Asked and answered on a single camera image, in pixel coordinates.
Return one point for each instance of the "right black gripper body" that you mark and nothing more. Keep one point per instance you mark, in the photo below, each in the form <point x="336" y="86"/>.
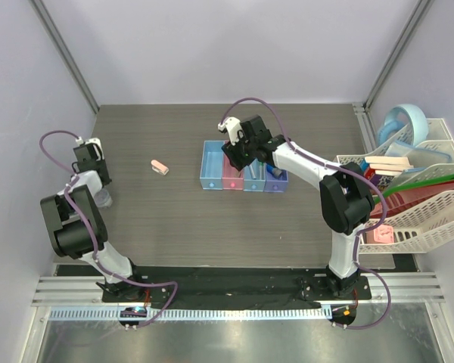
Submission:
<point x="241" y="153"/>

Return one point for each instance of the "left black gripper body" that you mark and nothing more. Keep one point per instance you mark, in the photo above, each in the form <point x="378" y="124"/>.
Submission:
<point x="101" y="164"/>

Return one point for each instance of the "green white marker pen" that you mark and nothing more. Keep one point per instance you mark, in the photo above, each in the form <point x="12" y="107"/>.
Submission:
<point x="262" y="171"/>

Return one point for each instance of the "blue grey glue stick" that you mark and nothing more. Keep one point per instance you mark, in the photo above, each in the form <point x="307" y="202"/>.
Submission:
<point x="274" y="171"/>

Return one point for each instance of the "clear jar of paper clips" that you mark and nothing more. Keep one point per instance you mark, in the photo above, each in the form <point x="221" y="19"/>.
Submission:
<point x="103" y="199"/>

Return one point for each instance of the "pink white mini stapler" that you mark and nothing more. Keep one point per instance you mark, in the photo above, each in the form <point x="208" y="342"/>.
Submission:
<point x="159" y="168"/>

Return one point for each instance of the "blue white marker pen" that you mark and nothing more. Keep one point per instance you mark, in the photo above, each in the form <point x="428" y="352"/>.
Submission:
<point x="252" y="172"/>

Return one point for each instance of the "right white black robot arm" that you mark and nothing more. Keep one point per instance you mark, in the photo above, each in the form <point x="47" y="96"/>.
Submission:
<point x="346" y="200"/>

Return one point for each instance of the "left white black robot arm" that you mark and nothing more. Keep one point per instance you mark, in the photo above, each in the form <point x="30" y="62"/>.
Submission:
<point x="75" y="226"/>

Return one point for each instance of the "light blue bin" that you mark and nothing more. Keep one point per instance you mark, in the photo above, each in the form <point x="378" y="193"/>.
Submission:
<point x="251" y="185"/>
<point x="212" y="166"/>

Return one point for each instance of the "pink plastic bin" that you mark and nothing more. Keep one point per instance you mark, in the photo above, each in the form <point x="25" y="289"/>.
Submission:
<point x="232" y="179"/>

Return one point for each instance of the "purple plastic bin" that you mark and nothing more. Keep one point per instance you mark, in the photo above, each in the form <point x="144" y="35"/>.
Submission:
<point x="273" y="185"/>

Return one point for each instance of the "left light blue bin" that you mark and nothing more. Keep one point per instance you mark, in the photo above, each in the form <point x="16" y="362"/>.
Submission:
<point x="212" y="166"/>

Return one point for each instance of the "stack of books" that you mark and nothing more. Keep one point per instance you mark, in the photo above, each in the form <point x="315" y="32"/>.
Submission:
<point x="382" y="170"/>

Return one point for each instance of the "red green folders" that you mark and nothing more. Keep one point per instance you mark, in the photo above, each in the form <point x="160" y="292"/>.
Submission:
<point x="404" y="197"/>

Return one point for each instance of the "pink item in rack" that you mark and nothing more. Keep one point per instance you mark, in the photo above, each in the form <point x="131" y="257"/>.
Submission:
<point x="384" y="234"/>

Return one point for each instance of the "left control board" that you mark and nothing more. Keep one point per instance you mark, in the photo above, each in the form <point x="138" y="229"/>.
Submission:
<point x="130" y="317"/>

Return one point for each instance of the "control board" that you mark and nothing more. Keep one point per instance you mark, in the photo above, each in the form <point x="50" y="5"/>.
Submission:
<point x="130" y="317"/>
<point x="343" y="316"/>

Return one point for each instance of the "light blue tape roll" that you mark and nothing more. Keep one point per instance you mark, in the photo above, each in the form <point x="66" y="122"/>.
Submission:
<point x="404" y="116"/>

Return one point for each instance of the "white plastic file rack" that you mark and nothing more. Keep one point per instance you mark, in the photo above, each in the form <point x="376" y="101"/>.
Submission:
<point x="421" y="208"/>

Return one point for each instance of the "right control board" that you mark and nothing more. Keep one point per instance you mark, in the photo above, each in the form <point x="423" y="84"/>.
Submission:
<point x="343" y="316"/>

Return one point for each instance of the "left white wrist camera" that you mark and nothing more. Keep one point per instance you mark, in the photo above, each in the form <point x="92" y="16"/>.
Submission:
<point x="89" y="149"/>

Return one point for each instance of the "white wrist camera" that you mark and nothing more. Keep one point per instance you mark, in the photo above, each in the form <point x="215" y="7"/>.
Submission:
<point x="232" y="127"/>
<point x="89" y="149"/>

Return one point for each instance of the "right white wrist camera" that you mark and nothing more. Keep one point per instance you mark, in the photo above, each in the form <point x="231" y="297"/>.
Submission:
<point x="232" y="127"/>

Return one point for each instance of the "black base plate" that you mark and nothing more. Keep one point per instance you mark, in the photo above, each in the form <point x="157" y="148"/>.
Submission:
<point x="248" y="288"/>

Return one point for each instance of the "white slotted cable duct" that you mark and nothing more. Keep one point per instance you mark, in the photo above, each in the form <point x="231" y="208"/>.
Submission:
<point x="111" y="313"/>

